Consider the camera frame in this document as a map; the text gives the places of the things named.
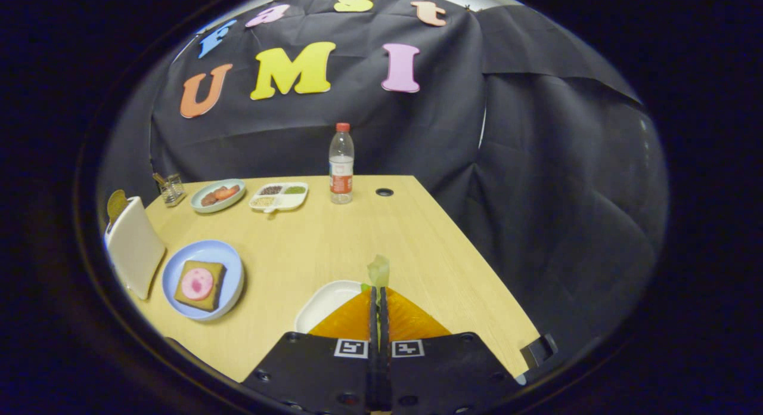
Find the pink ham slice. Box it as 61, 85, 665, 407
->
181, 268, 214, 301

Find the white toaster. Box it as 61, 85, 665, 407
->
104, 196, 166, 301

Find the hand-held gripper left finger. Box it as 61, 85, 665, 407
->
241, 286, 381, 415

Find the wire utensil holder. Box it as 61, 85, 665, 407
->
153, 172, 187, 208

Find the round-topped brown toast slice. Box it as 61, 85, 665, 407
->
107, 190, 129, 225

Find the square brown bread slice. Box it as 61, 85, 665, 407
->
174, 260, 227, 312

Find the black backdrop cloth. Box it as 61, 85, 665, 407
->
98, 0, 668, 356

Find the green lettuce leaf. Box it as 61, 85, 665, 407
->
367, 255, 391, 290

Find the white divided seasoning dish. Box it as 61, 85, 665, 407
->
249, 182, 309, 213

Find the clear red-capped water bottle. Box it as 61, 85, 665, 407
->
328, 123, 355, 205

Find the teal plate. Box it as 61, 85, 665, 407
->
191, 178, 246, 214

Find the blue plate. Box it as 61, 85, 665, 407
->
161, 240, 245, 321

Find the black bracket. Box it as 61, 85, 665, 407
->
520, 333, 559, 368

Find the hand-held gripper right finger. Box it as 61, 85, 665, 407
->
380, 286, 525, 415

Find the small white dish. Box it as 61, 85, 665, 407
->
295, 280, 364, 334

